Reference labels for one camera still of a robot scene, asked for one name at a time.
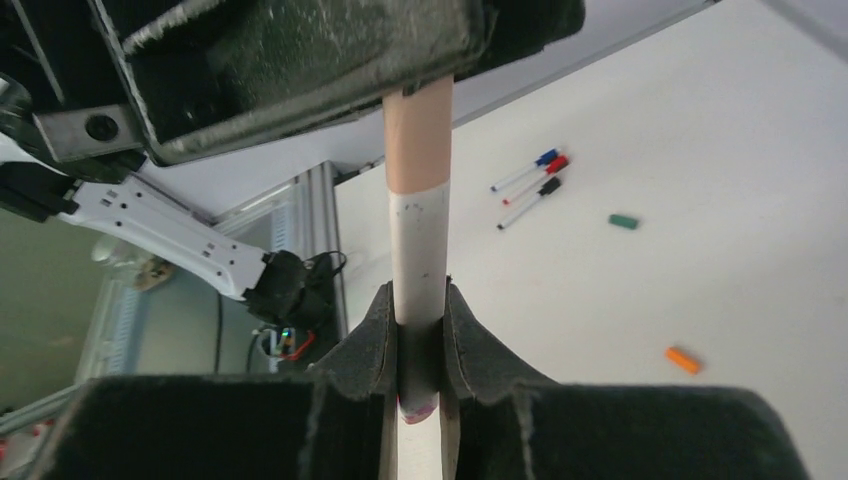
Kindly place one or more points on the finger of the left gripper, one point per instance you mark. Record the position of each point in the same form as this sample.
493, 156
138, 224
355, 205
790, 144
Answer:
211, 77

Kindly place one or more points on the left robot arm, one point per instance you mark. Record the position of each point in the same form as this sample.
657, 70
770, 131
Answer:
275, 286

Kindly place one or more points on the white pen red tip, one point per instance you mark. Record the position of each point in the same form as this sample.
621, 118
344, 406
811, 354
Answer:
537, 179

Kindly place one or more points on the white orange tip pen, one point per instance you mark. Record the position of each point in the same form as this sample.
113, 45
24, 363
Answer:
419, 225

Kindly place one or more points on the blue cap pen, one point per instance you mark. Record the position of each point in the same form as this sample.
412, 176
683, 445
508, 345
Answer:
538, 164

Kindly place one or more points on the orange pen cap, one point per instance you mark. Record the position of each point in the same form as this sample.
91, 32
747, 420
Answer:
684, 360

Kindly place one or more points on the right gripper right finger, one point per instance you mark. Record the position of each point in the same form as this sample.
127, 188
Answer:
503, 419

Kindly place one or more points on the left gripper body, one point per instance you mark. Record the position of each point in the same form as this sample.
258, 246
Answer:
53, 61

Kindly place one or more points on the pink pen cap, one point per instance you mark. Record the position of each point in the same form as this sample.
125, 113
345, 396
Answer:
418, 137

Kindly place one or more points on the left controller board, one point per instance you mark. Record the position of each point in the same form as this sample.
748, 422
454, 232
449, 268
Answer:
290, 344

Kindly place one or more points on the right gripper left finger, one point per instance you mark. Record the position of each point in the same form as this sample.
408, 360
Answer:
334, 420

